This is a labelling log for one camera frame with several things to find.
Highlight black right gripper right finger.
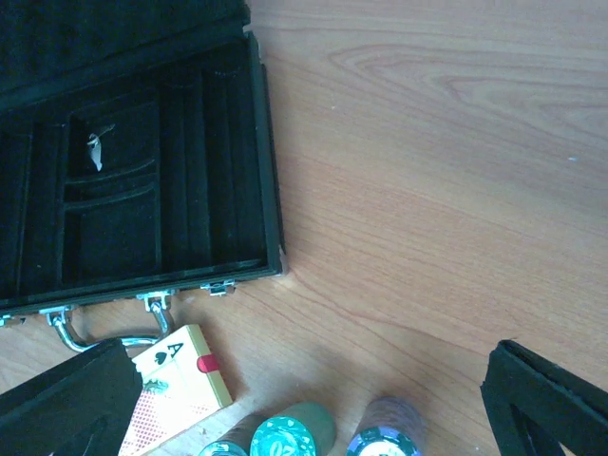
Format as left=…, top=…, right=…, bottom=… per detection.
left=481, top=340, right=607, bottom=455

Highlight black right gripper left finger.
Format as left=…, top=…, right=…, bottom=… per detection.
left=1, top=339, right=143, bottom=455

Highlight ace of spades card box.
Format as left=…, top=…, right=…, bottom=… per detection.
left=119, top=324, right=233, bottom=455

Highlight purple poker chip stack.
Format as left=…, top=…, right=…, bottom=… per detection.
left=346, top=396, right=426, bottom=456

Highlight dark grey poker chip stack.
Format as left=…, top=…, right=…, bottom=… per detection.
left=199, top=413, right=267, bottom=456

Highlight green poker chip stack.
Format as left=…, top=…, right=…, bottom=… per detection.
left=250, top=402, right=336, bottom=456

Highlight black poker set case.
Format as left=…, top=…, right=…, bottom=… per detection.
left=0, top=0, right=289, bottom=329

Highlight small silver case keys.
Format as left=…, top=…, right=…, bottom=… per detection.
left=86, top=123, right=115, bottom=172

